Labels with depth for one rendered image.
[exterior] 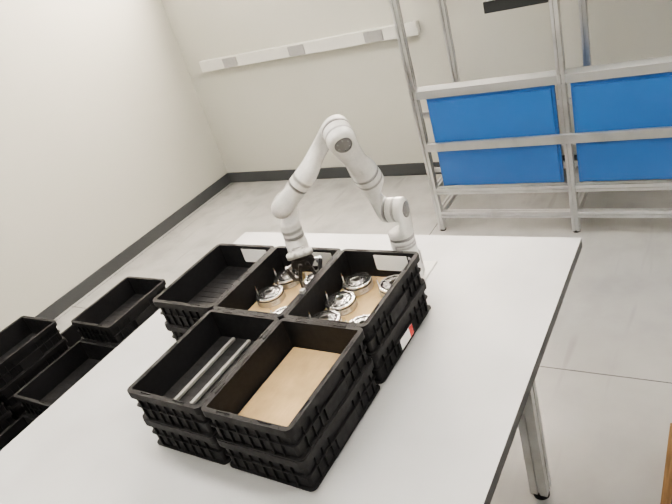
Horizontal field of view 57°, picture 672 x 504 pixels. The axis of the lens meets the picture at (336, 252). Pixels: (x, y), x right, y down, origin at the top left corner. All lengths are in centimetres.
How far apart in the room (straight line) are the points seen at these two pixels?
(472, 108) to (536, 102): 35
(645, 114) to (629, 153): 22
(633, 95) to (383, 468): 238
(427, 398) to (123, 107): 403
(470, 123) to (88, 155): 287
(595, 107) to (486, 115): 57
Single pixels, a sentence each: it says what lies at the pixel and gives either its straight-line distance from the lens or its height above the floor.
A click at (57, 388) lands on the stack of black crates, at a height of 38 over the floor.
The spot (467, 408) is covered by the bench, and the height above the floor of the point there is 70.
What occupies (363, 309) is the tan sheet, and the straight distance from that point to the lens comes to 200.
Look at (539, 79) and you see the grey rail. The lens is 349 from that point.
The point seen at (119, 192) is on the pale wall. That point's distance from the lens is 522.
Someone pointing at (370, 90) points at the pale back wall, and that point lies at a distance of 488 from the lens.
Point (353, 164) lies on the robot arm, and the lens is 195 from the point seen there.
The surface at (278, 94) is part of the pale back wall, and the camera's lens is 534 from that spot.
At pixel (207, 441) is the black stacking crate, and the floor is 80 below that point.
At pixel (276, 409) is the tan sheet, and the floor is 83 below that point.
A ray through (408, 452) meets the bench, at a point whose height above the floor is 70.
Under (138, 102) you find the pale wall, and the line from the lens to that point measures 543.
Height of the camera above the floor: 193
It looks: 28 degrees down
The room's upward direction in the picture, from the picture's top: 17 degrees counter-clockwise
